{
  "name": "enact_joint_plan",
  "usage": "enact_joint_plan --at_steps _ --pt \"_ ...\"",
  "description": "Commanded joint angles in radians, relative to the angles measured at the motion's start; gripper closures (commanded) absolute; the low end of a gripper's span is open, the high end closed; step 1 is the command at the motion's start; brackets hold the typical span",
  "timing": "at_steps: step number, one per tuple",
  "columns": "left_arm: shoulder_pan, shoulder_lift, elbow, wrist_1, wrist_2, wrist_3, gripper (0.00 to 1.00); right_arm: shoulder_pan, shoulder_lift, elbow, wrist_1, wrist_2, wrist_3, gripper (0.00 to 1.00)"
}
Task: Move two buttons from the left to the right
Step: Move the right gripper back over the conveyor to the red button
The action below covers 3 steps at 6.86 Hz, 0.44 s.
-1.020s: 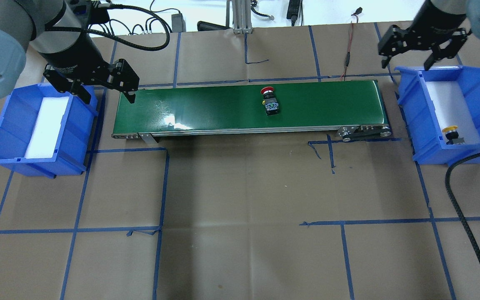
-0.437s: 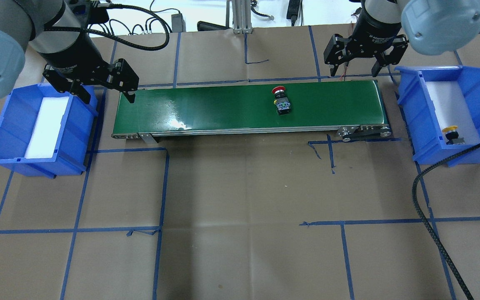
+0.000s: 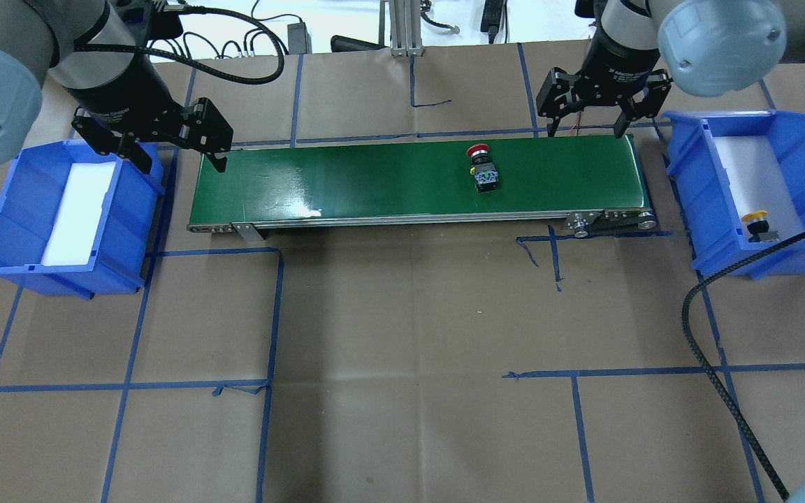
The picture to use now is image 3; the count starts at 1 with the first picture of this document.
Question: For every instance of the black conveyor drive belt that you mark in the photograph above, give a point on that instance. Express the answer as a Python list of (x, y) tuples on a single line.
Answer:
[(594, 222)]

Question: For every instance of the white foam pad right bin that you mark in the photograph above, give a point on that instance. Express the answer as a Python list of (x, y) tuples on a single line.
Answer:
[(756, 181)]

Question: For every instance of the red push button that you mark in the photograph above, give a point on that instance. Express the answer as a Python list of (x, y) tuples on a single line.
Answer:
[(486, 176)]

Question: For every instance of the white foam pad left bin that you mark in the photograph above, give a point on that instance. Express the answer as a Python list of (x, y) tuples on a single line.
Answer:
[(79, 214)]

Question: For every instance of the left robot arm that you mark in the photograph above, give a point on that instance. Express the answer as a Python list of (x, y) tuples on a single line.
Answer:
[(94, 50)]

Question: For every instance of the yellow push button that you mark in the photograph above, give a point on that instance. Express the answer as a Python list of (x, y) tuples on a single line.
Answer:
[(758, 227)]

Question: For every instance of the white foam pad bin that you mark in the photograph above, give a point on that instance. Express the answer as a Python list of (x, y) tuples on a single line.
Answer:
[(79, 214), (756, 181)]

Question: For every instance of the blue bin on right side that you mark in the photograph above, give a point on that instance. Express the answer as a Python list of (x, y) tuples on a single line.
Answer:
[(716, 234)]

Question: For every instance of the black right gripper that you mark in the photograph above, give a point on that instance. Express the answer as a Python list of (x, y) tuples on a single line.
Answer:
[(619, 61)]

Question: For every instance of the aluminium frame post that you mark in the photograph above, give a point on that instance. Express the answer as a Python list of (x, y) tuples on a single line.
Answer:
[(400, 27)]

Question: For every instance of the blue bin on left side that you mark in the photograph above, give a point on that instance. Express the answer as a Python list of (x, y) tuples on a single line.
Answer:
[(29, 201)]

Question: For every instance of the green conveyor belt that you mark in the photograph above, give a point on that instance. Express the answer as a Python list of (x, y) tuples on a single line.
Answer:
[(415, 183)]

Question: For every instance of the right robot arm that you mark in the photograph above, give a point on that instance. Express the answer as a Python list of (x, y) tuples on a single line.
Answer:
[(709, 48)]

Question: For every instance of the blue bin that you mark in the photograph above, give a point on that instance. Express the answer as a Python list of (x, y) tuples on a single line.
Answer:
[(29, 201), (716, 234)]

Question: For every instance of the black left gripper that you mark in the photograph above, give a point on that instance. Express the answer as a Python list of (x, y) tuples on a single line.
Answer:
[(121, 93)]

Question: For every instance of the black power adapter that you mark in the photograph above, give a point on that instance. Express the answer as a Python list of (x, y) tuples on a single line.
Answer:
[(491, 17)]

